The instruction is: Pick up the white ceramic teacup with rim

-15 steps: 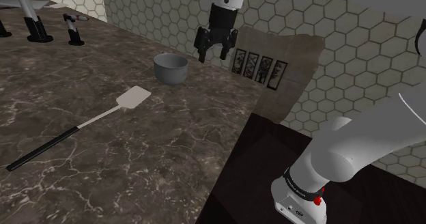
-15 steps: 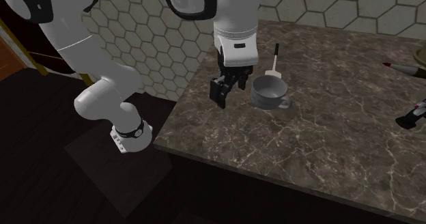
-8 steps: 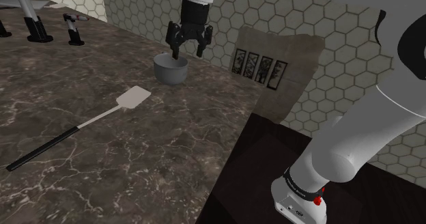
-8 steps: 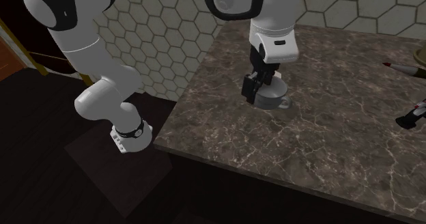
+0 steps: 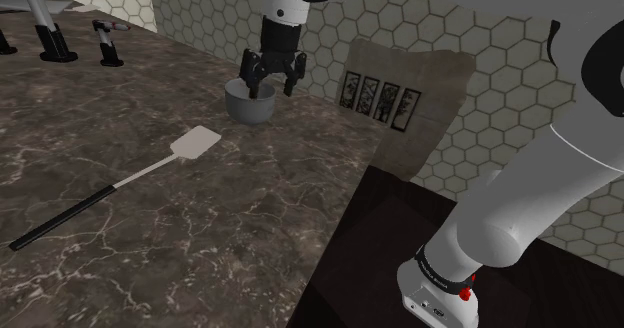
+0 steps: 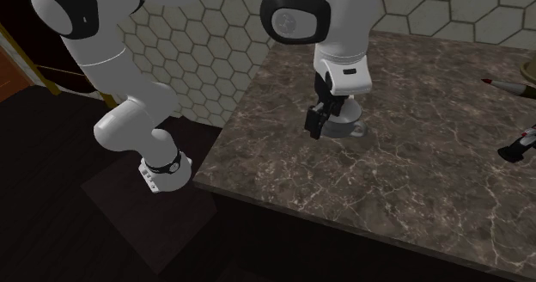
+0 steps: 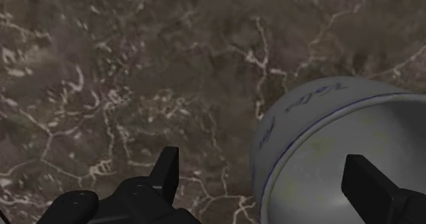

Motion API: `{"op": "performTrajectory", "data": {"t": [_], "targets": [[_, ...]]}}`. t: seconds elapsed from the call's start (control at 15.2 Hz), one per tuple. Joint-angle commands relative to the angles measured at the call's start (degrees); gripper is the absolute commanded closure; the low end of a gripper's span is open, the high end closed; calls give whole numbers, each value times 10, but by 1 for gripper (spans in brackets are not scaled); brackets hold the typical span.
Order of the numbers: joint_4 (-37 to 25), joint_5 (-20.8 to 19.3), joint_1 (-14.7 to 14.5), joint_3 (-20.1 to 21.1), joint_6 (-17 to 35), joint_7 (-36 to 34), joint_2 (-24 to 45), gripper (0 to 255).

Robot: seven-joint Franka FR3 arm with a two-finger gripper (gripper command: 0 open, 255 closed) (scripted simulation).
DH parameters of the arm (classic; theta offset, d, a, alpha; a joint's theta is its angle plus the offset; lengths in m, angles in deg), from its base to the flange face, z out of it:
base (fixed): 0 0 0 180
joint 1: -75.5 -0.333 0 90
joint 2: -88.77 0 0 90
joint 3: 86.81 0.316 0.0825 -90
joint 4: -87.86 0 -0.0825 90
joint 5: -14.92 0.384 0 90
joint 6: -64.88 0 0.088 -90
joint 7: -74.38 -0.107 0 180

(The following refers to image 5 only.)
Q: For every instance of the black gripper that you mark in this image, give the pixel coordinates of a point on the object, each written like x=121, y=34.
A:
x=279, y=42

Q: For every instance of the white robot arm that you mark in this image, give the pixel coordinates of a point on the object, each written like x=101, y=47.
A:
x=526, y=190

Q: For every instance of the grey bowl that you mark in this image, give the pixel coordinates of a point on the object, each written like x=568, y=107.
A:
x=249, y=108

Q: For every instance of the dark robot stand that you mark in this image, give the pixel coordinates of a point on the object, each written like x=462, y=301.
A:
x=360, y=249

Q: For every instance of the grey pole with black foot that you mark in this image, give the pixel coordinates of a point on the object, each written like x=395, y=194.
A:
x=52, y=42

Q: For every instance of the grey flat sheet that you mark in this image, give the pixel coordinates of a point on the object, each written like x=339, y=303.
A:
x=24, y=3

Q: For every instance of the black foot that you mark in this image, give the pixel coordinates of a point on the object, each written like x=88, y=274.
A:
x=5, y=48

